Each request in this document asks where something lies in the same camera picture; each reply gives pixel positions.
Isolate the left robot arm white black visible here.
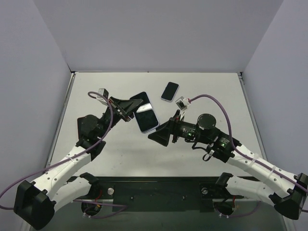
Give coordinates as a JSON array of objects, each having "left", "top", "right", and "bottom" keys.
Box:
[{"left": 13, "top": 94, "right": 142, "bottom": 230}]

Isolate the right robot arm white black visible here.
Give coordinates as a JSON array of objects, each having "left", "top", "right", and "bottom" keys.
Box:
[{"left": 148, "top": 113, "right": 308, "bottom": 220}]

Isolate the black phone on table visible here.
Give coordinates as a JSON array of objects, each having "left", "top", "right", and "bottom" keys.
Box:
[{"left": 161, "top": 82, "right": 179, "bottom": 102}]

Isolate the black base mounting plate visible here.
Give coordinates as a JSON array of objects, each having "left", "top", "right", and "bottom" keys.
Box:
[{"left": 79, "top": 177, "right": 244, "bottom": 214}]

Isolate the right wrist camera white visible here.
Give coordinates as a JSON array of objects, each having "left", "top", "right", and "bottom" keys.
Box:
[{"left": 176, "top": 96, "right": 191, "bottom": 120}]

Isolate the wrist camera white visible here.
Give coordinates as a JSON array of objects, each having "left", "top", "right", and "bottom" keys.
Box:
[
  {"left": 176, "top": 96, "right": 191, "bottom": 120},
  {"left": 96, "top": 88, "right": 109, "bottom": 106}
]

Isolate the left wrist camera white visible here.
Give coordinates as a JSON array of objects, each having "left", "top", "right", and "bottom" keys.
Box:
[{"left": 96, "top": 88, "right": 109, "bottom": 106}]

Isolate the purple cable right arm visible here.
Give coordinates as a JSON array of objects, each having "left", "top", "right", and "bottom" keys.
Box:
[{"left": 189, "top": 94, "right": 308, "bottom": 219}]

